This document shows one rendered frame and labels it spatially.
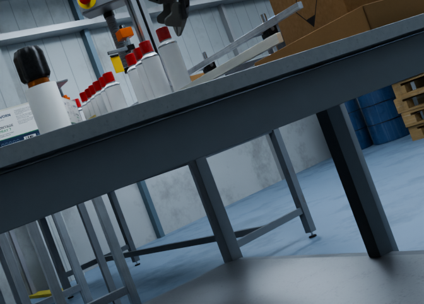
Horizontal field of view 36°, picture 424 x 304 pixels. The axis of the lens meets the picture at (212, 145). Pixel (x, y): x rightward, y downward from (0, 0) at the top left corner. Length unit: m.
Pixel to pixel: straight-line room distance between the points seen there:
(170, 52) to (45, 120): 0.38
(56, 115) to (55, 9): 5.50
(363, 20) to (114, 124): 0.43
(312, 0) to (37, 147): 0.99
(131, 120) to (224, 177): 7.14
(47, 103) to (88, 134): 1.12
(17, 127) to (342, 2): 1.04
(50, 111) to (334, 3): 0.80
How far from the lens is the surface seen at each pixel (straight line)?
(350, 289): 2.01
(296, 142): 8.80
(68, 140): 0.70
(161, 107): 0.74
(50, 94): 1.83
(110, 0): 2.17
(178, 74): 1.71
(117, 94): 2.11
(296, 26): 1.65
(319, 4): 1.54
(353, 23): 1.01
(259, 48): 1.35
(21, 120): 2.04
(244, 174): 8.06
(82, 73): 7.16
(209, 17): 8.44
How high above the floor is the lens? 0.76
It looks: level
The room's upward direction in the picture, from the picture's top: 20 degrees counter-clockwise
